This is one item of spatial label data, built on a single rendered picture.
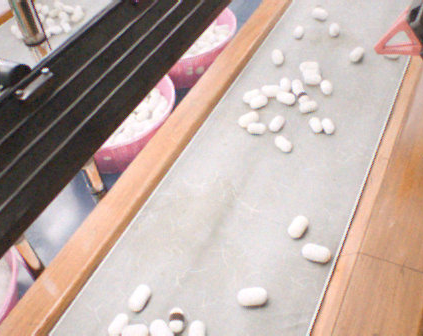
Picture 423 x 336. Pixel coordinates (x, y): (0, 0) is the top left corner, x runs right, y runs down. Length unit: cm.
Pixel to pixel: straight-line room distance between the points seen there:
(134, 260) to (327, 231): 28
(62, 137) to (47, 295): 34
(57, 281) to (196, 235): 20
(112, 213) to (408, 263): 41
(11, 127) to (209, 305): 37
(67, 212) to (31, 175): 52
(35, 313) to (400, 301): 45
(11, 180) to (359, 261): 44
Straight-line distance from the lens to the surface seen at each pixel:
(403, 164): 77
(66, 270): 69
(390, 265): 65
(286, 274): 65
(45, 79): 37
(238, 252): 67
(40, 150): 37
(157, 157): 79
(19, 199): 35
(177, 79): 105
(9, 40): 131
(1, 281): 77
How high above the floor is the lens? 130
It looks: 46 degrees down
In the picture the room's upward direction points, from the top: 9 degrees counter-clockwise
